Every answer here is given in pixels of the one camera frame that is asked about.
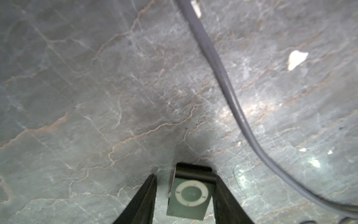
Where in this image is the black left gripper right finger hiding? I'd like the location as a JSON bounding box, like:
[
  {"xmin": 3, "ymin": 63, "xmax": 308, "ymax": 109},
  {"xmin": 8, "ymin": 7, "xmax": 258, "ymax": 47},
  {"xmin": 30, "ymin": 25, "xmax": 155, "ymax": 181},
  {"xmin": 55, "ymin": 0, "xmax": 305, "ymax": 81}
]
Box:
[{"xmin": 213, "ymin": 175, "xmax": 254, "ymax": 224}]

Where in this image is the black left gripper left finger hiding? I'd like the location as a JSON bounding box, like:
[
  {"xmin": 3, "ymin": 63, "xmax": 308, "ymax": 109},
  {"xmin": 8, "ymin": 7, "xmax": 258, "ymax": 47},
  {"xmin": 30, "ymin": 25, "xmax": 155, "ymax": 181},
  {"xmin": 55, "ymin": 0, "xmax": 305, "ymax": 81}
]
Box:
[{"xmin": 113, "ymin": 174, "xmax": 157, "ymax": 224}]

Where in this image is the black mp3 player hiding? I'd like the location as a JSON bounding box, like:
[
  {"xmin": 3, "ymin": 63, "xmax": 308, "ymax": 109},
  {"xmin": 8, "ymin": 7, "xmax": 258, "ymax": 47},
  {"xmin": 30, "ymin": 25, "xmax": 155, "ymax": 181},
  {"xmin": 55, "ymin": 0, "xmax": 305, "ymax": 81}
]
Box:
[{"xmin": 167, "ymin": 162, "xmax": 216, "ymax": 221}]

